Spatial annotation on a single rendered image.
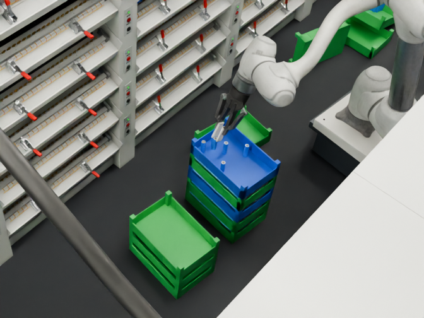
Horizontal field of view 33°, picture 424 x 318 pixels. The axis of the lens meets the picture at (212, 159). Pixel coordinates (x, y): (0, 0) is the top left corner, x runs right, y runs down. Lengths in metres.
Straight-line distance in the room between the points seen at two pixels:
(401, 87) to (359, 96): 0.32
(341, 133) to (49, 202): 2.41
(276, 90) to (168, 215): 0.76
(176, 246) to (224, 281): 0.27
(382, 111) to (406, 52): 0.35
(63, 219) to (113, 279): 0.09
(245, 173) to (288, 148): 0.58
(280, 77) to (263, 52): 0.14
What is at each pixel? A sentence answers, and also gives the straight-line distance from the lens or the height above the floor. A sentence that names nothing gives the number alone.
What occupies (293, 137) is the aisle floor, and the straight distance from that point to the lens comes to 3.43.
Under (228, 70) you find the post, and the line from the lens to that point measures 3.55.
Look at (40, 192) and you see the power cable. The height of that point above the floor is 1.88.
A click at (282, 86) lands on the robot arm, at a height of 0.86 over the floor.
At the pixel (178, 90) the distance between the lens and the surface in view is 3.32.
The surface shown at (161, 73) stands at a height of 0.39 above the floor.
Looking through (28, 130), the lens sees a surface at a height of 0.57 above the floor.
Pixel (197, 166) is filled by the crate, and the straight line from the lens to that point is 2.89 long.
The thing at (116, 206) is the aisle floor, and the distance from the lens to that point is 3.10.
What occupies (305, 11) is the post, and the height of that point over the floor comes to 0.06.
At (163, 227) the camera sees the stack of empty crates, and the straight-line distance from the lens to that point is 2.85.
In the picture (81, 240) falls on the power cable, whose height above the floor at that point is 1.84.
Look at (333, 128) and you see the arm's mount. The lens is 3.17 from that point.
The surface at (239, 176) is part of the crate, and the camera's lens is 2.82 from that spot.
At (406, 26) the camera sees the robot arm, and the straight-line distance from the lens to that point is 2.57.
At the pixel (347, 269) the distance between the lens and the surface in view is 1.00.
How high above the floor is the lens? 2.56
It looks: 51 degrees down
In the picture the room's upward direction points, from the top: 9 degrees clockwise
